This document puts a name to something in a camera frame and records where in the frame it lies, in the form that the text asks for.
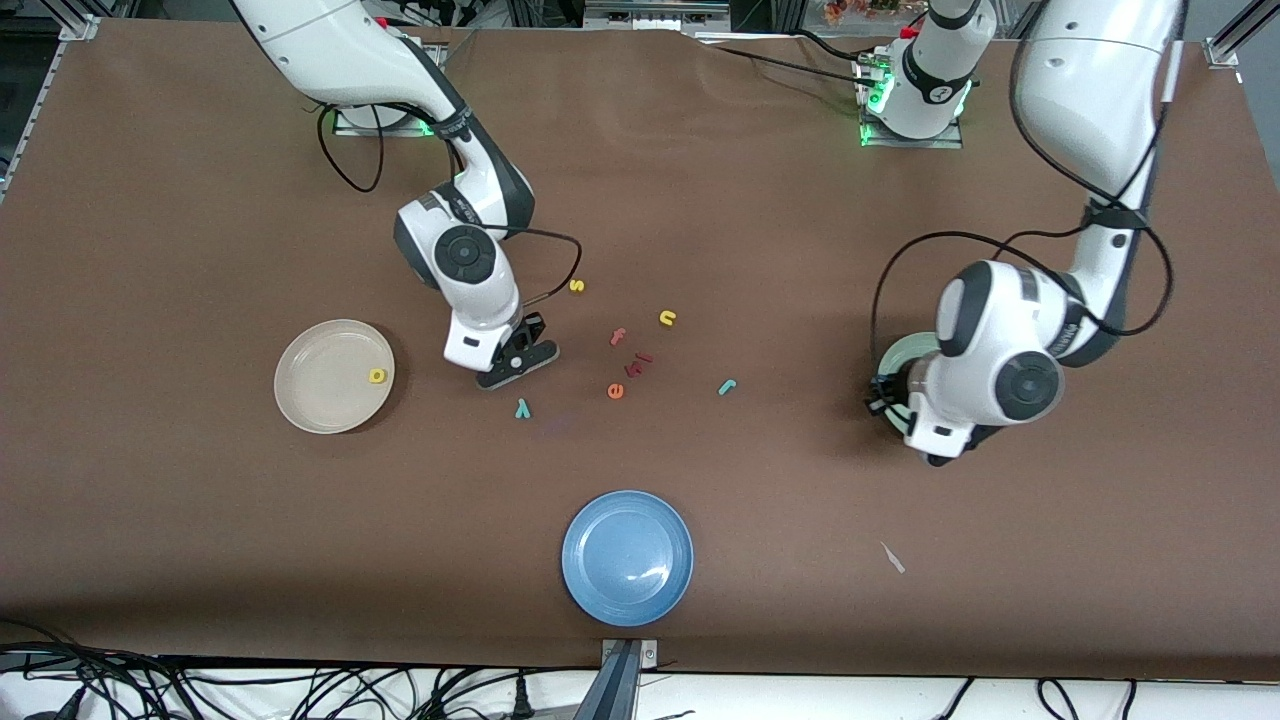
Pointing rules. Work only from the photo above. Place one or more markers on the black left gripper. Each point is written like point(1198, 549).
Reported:
point(886, 391)

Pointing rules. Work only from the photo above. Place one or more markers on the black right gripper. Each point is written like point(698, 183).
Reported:
point(529, 327)

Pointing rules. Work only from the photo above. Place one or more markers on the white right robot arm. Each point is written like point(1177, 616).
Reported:
point(340, 50)

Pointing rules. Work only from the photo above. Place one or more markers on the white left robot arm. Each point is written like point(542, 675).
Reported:
point(1090, 80)

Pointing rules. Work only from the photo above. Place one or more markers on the light green round plate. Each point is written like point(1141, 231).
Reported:
point(900, 355)

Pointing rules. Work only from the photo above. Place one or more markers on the white paper scrap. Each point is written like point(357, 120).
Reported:
point(893, 558)

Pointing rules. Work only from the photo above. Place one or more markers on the beige round plate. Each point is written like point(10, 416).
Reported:
point(330, 385)

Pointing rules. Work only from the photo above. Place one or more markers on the brown table cover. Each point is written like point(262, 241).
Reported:
point(700, 200)

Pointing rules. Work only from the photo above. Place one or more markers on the blue round plate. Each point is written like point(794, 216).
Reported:
point(627, 558)

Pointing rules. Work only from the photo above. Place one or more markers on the black power plug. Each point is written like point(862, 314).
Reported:
point(520, 698)

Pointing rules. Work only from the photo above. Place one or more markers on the orange artificial flowers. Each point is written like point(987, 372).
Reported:
point(860, 8)

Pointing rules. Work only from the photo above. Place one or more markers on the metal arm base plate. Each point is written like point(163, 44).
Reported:
point(950, 142)
point(400, 128)

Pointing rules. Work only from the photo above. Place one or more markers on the aluminium frame rail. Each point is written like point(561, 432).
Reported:
point(650, 15)

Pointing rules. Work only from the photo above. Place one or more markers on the metal table edge bracket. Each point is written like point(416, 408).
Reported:
point(628, 655)

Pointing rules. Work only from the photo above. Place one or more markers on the aluminium corner bracket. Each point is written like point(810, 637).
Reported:
point(1222, 52)
point(80, 28)

